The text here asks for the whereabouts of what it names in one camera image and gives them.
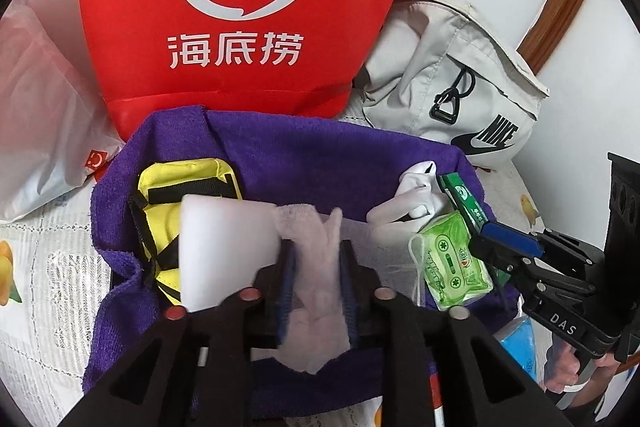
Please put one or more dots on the wooden door frame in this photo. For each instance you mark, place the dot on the wooden door frame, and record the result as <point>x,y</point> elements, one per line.
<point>565,7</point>

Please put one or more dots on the thin white cloth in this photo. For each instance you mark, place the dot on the thin white cloth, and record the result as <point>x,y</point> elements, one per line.
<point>320,257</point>

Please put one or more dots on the blue tissue pack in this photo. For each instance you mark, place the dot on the blue tissue pack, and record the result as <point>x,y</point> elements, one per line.
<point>520,347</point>

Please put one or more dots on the white plastic shopping bag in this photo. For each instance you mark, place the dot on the white plastic shopping bag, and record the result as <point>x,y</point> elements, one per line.
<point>45,132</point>

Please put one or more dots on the green tissue packet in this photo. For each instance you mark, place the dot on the green tissue packet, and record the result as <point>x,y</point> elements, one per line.
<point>450,262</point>

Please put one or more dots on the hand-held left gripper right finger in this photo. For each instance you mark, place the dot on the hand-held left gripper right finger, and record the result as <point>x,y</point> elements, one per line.
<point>348,287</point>

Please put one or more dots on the white glove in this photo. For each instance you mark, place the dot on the white glove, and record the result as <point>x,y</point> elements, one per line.
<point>415,192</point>

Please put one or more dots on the white sponge block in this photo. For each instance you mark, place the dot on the white sponge block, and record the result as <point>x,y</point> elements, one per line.
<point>225,247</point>

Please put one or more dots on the grey backpack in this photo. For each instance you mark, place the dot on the grey backpack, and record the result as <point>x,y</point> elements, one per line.
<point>415,72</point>

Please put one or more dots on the person's right hand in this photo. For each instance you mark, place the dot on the person's right hand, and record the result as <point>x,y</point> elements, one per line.
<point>562,367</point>

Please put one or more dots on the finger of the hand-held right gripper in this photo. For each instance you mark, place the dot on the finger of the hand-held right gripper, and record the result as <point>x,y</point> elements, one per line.
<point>495,257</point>
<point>510,238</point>

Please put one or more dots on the purple towel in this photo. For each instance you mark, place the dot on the purple towel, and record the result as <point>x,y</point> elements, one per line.
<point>300,157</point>

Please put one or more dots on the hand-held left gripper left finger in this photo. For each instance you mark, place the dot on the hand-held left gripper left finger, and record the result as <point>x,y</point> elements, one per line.
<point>286,287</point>

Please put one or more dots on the green slim box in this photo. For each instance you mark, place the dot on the green slim box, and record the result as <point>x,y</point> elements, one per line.
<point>462,197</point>

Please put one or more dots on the red paper bag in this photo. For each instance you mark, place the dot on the red paper bag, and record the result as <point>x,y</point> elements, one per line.
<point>125,7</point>

